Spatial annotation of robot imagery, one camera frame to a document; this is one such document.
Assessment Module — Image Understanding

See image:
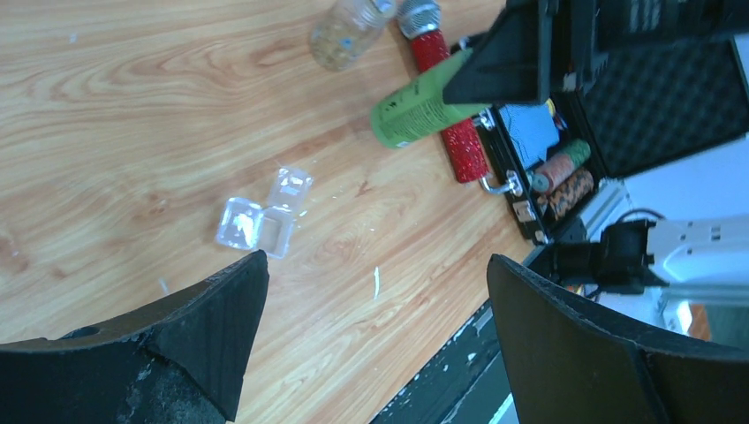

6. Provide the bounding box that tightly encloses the orange black chip row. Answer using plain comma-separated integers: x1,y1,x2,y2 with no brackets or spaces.
527,139,594,220

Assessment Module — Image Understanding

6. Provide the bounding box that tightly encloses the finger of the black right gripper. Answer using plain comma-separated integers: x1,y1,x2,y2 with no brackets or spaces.
445,1,555,105

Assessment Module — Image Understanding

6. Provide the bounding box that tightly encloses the green pill bottle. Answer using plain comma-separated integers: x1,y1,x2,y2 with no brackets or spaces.
370,49,488,148

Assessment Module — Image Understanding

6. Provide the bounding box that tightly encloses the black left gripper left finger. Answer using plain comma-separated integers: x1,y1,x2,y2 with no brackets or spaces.
1,251,269,423

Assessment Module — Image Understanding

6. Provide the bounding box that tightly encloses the blue playing card deck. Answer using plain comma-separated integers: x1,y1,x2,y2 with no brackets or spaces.
499,104,559,170

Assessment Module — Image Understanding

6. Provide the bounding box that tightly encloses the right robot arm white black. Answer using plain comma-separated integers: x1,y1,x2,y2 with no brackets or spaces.
444,1,748,294

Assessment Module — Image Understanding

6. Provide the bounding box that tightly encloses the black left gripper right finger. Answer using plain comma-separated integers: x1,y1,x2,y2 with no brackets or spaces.
487,254,748,423

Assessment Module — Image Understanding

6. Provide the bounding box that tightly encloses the black poker chip case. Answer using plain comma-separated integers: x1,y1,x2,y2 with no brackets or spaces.
473,39,748,245

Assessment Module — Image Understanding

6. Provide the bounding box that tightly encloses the red glitter tube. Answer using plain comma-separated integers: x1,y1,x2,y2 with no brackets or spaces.
397,1,488,184

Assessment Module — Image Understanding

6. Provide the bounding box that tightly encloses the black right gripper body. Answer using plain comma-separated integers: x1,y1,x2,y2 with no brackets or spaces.
551,1,748,77

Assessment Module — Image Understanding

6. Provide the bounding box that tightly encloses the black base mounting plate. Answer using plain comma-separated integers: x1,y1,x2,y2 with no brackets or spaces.
372,301,518,423

